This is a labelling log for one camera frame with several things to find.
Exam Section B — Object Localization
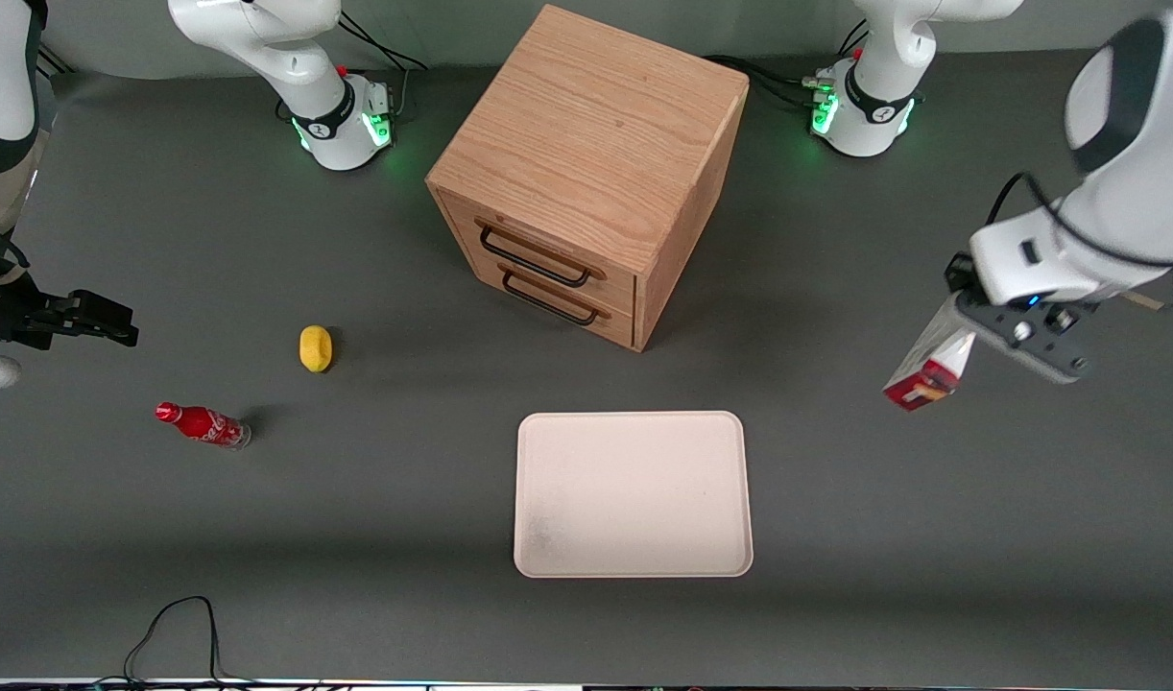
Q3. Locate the black arm base cable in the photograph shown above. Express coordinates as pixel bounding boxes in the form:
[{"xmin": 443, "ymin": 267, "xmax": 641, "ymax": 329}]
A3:
[
  {"xmin": 704, "ymin": 53, "xmax": 832, "ymax": 108},
  {"xmin": 337, "ymin": 10, "xmax": 430, "ymax": 74}
]

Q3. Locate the yellow lemon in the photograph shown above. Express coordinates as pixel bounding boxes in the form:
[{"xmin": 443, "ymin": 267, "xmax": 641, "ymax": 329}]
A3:
[{"xmin": 299, "ymin": 325, "xmax": 334, "ymax": 373}]

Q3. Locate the black left arm base cable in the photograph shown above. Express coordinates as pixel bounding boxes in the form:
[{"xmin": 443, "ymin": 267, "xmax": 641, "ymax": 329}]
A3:
[{"xmin": 704, "ymin": 53, "xmax": 832, "ymax": 108}]

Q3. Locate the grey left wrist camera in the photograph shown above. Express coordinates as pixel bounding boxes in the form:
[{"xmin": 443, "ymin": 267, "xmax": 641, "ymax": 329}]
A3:
[{"xmin": 953, "ymin": 291, "xmax": 1092, "ymax": 385}]

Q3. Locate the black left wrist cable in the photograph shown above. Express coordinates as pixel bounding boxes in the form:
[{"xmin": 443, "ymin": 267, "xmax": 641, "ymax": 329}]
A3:
[{"xmin": 986, "ymin": 171, "xmax": 1173, "ymax": 308}]

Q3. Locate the wooden two-drawer cabinet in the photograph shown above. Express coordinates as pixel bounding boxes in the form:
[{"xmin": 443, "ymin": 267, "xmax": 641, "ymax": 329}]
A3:
[{"xmin": 425, "ymin": 4, "xmax": 751, "ymax": 354}]

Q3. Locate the black right arm base cable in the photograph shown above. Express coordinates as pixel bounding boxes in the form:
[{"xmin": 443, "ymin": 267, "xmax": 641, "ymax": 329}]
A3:
[{"xmin": 337, "ymin": 10, "xmax": 430, "ymax": 74}]

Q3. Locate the black looped table cable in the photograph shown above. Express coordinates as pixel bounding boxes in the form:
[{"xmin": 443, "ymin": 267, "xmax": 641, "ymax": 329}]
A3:
[{"xmin": 121, "ymin": 595, "xmax": 253, "ymax": 688}]

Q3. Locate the cream plastic tray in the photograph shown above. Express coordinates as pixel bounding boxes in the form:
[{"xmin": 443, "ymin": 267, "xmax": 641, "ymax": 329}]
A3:
[{"xmin": 514, "ymin": 411, "xmax": 754, "ymax": 580}]

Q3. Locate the black metal drawer handle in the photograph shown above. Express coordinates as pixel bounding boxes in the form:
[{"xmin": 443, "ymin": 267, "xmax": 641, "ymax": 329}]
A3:
[
  {"xmin": 478, "ymin": 223, "xmax": 594, "ymax": 289},
  {"xmin": 502, "ymin": 271, "xmax": 602, "ymax": 327}
]

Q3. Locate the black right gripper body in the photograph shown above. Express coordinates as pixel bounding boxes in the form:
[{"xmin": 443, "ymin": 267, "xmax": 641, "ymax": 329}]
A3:
[{"xmin": 0, "ymin": 269, "xmax": 45, "ymax": 345}]

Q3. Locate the red cola bottle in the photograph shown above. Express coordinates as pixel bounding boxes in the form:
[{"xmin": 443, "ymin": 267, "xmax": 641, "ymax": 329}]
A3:
[{"xmin": 155, "ymin": 401, "xmax": 252, "ymax": 450}]

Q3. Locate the red tartan cookie box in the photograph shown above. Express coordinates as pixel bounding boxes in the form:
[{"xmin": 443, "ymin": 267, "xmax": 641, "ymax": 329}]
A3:
[{"xmin": 882, "ymin": 296, "xmax": 977, "ymax": 413}]

